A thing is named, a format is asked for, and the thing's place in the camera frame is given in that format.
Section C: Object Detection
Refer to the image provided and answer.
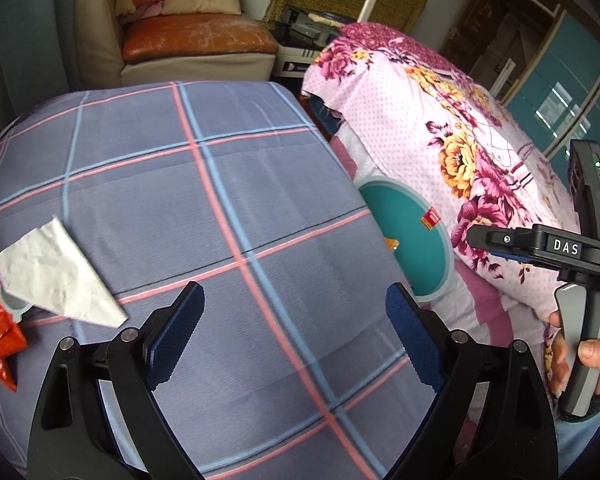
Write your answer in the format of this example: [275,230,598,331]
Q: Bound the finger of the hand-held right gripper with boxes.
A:
[467,223,536,266]

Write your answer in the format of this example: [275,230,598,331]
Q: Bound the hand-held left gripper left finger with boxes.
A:
[27,281,206,480]

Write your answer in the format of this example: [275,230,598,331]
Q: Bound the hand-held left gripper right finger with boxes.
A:
[385,282,556,480]

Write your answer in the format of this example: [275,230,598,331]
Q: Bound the teal trash bin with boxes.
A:
[357,176,453,303]

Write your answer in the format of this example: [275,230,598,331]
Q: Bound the white tissue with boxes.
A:
[0,216,129,328]

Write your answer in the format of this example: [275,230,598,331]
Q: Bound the pink floral quilt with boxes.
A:
[300,22,583,480]

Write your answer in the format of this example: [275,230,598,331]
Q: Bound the teal cabinet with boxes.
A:
[505,10,600,161]

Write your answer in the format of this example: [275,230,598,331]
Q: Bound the white plastic lid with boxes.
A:
[0,285,33,323]

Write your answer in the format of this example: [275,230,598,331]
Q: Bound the blue plaid blanket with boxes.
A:
[0,80,446,480]

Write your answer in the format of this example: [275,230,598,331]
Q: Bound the blue jeans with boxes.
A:
[555,410,600,480]

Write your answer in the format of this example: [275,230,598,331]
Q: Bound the wooden shelf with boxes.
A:
[440,0,566,101]

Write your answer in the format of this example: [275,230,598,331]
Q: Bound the silver media player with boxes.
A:
[279,46,326,78]

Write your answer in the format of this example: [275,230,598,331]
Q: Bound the black media player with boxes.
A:
[275,5,341,48]

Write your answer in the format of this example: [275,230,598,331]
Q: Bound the orange leather seat cushion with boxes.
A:
[121,14,279,66]

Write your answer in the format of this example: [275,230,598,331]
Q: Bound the beige armchair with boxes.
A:
[72,0,278,88]

